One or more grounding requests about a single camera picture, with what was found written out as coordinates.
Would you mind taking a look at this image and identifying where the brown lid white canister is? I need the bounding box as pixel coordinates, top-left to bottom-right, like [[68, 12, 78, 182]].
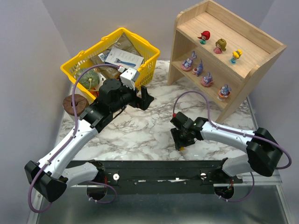
[[62, 94, 91, 122]]

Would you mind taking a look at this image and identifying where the yellow blue minion toy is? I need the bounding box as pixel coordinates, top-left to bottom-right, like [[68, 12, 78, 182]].
[[230, 49, 242, 64]]

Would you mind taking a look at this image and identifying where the wooden shelf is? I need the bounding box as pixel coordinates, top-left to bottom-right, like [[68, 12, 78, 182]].
[[168, 0, 286, 123]]

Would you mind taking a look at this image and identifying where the bunny holding strawberry cake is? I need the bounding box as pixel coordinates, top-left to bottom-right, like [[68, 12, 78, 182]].
[[192, 59, 203, 77]]

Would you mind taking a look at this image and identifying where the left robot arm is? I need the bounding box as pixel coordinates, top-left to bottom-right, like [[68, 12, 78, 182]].
[[24, 79, 154, 203]]

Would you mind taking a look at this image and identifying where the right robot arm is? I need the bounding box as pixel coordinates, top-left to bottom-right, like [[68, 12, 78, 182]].
[[171, 113, 282, 177]]

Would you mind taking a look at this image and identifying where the purple cable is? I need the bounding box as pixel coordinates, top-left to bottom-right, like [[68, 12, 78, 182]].
[[172, 90, 292, 203], [27, 64, 126, 213]]

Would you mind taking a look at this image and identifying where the brown foil bag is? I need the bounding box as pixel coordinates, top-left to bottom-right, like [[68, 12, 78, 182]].
[[90, 33, 144, 69]]

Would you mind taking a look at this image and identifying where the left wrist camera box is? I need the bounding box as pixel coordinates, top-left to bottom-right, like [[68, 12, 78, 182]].
[[120, 68, 140, 90]]

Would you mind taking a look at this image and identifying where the red round toy figure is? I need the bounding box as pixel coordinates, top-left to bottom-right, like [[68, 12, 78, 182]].
[[198, 30, 211, 45]]

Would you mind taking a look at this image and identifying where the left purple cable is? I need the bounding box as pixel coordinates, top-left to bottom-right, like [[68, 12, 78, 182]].
[[27, 64, 126, 213]]

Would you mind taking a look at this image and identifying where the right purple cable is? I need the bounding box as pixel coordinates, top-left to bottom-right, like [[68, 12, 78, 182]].
[[172, 90, 292, 203]]

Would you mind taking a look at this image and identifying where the green melon toy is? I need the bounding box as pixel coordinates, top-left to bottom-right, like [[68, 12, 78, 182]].
[[79, 69, 100, 91]]

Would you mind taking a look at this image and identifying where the olive brown toy figure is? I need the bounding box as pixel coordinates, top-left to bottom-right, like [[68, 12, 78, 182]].
[[214, 38, 227, 54]]

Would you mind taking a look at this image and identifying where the white orange plush toy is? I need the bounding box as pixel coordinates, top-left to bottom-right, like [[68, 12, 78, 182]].
[[94, 72, 106, 91]]

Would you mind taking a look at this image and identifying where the yellow plastic basket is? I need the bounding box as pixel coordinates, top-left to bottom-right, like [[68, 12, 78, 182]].
[[60, 27, 161, 103]]

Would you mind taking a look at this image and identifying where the blue razor package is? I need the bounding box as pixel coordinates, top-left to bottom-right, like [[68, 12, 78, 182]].
[[105, 48, 144, 69]]

